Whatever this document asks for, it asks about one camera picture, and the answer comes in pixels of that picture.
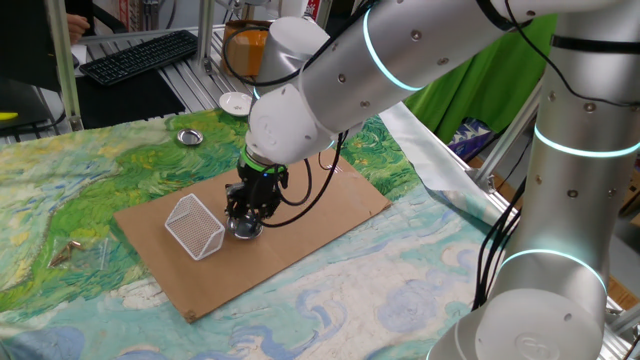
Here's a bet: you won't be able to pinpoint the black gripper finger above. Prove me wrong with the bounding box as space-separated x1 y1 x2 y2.
224 182 247 224
247 194 281 224

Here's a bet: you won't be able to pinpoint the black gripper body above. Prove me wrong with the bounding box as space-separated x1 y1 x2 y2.
237 168 289 202

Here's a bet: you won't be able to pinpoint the round stainless steel plate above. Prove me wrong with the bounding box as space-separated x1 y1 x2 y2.
225 214 265 241

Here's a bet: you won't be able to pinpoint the white mesh goal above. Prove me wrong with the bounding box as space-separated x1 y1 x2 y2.
164 192 227 262

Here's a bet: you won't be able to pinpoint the bare person hand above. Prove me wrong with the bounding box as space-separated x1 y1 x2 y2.
67 13 92 45

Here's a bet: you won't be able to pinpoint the brown cardboard sheet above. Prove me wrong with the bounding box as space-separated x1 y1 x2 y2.
113 143 392 325

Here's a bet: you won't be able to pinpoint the small steel dish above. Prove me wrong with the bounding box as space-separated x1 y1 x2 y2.
176 128 205 147

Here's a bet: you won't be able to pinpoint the white bowl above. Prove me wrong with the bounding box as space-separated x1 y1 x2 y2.
218 91 254 118

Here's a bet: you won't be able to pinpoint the orange taped cardboard box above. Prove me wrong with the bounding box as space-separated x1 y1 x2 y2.
220 19 274 77

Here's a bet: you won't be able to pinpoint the painted landscape tablecloth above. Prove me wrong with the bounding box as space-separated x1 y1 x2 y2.
0 82 531 360

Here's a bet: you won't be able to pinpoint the black desk mat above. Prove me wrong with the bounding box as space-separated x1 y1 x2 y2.
74 69 187 130

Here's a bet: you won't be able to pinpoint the clear bag of screws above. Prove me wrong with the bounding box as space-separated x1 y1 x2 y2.
47 237 110 271

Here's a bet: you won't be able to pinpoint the black keyboard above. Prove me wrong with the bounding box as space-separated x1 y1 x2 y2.
78 29 199 87

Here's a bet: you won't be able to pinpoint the blue white patterned bag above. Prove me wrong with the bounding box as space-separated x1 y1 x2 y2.
448 117 494 162

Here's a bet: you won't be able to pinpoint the red white striped sign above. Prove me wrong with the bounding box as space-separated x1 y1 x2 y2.
117 0 145 32

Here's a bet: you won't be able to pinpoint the green fabric curtain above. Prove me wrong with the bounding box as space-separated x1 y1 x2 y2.
403 12 559 146

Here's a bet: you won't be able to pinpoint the black monitor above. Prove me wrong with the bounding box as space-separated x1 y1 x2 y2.
0 0 64 132

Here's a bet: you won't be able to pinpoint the green gripper mounting ring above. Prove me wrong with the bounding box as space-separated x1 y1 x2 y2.
239 146 289 175

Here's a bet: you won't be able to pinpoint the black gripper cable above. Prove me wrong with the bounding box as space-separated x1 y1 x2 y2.
259 130 350 229

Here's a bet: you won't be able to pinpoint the aluminium frame post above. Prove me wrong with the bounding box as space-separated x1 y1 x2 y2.
195 0 217 75
44 0 85 132

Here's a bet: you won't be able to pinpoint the black arm base cables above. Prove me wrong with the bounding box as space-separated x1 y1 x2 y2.
471 177 529 312

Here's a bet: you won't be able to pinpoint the aluminium strut with foot bracket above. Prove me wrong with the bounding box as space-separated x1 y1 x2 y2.
467 78 545 195

